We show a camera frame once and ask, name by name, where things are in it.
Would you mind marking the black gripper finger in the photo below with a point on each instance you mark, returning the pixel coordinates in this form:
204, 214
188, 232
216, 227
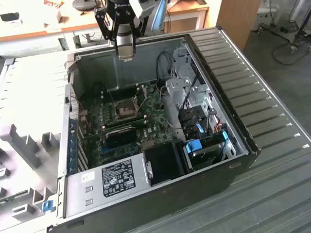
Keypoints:
139, 30
100, 21

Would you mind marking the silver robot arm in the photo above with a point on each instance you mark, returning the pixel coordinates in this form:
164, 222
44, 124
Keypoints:
124, 38

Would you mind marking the CPU socket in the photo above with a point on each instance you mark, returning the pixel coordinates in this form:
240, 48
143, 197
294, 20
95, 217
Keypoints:
126, 110

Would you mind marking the black round base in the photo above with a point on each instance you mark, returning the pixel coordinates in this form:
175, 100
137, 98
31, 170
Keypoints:
82, 3

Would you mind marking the cardboard box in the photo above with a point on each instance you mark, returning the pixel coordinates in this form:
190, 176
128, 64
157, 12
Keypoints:
53, 14

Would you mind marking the wooden side table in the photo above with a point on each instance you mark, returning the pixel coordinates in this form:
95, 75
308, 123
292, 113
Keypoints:
187, 14

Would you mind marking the metal drive cage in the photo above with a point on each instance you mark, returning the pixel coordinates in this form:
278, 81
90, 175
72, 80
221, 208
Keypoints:
184, 70

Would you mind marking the silver coin battery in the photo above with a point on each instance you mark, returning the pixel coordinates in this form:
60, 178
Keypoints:
151, 89

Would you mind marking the desk with wooden edge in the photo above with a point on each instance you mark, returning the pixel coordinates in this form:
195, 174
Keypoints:
24, 28

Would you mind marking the black desk device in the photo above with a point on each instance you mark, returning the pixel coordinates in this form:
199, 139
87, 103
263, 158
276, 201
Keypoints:
9, 17

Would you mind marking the green motherboard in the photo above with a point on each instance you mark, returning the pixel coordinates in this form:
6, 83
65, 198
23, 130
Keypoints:
158, 121

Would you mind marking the green RAM stick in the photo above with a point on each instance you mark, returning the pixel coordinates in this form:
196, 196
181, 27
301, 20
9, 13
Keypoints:
9, 200
126, 124

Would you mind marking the wooden cabinet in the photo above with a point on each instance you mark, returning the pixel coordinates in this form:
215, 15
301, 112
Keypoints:
235, 21

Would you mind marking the black plastic disk bay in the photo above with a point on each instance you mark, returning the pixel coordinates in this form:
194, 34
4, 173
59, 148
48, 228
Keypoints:
192, 116

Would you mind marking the silver heat sink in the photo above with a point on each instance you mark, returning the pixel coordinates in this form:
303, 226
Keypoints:
147, 145

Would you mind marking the white wheeled equipment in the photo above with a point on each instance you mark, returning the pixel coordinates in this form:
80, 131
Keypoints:
264, 12

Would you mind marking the hard disk in blue carrier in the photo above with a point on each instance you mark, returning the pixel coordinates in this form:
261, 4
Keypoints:
194, 146

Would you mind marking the black fan shroud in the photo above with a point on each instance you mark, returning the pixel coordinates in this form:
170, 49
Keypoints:
162, 160

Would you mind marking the black wheeled stand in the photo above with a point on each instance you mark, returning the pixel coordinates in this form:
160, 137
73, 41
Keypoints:
301, 31

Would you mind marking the silver power supply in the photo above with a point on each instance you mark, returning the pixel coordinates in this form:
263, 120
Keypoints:
80, 194

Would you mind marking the black PC case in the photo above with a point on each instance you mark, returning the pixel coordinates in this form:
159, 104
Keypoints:
170, 204

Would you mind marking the blue plastic latch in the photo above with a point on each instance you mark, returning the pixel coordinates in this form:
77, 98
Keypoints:
47, 205

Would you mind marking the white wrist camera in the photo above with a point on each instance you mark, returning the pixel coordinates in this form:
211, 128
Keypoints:
143, 8

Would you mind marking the silver metal bracket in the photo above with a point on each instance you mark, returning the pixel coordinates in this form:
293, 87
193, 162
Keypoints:
177, 83

